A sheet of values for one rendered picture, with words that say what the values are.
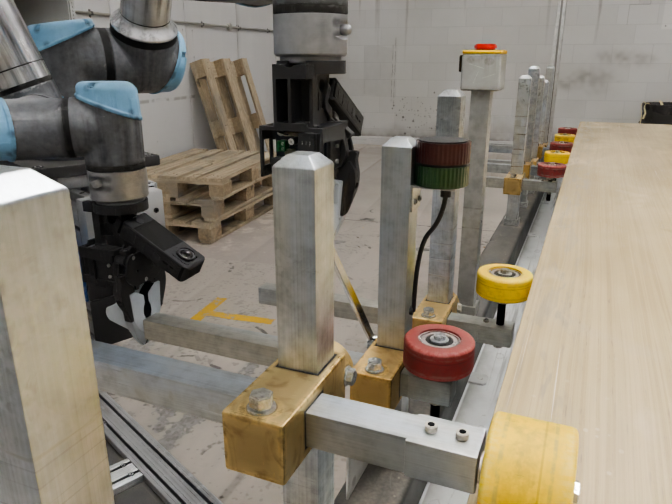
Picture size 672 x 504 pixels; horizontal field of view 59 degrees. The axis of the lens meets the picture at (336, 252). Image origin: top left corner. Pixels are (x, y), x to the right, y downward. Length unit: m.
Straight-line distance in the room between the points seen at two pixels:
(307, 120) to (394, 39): 7.93
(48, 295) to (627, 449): 0.47
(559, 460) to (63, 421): 0.28
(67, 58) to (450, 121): 0.64
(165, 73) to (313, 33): 0.61
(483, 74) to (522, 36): 7.23
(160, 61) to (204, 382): 0.77
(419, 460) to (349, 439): 0.05
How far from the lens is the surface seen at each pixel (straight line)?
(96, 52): 1.14
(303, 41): 0.60
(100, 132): 0.80
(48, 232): 0.24
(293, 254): 0.45
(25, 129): 0.81
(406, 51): 8.49
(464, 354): 0.66
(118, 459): 1.73
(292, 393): 0.46
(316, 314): 0.46
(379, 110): 8.59
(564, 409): 0.60
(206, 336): 0.81
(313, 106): 0.60
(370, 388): 0.68
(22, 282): 0.23
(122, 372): 0.54
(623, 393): 0.65
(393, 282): 0.70
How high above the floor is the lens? 1.21
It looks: 18 degrees down
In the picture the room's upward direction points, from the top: straight up
